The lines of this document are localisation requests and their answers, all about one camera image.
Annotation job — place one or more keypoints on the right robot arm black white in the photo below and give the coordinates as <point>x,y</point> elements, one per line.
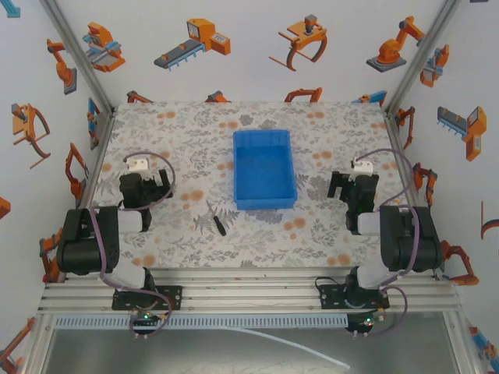
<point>409,245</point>

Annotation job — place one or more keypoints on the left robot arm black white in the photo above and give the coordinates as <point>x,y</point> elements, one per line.
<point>83,249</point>

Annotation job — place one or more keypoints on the blue plastic bin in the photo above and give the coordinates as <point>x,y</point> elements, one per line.
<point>265,171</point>

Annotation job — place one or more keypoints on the floral patterned table mat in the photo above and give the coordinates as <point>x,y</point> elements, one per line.
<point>249,249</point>

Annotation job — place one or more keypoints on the white plastic tube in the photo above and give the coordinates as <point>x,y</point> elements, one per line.
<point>296,344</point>

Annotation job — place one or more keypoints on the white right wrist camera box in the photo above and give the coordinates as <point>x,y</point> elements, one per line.
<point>362,166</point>

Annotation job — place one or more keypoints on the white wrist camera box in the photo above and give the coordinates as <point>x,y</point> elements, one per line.
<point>138,164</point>
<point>362,166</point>

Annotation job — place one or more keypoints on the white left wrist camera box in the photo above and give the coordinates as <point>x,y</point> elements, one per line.
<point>138,164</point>

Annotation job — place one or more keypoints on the aluminium side rail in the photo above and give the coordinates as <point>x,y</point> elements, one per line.
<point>97,156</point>
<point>397,144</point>

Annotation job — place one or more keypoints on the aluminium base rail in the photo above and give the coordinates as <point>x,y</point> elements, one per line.
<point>249,290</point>

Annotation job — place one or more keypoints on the aluminium frame post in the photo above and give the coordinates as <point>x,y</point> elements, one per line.
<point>423,54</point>
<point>80,58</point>

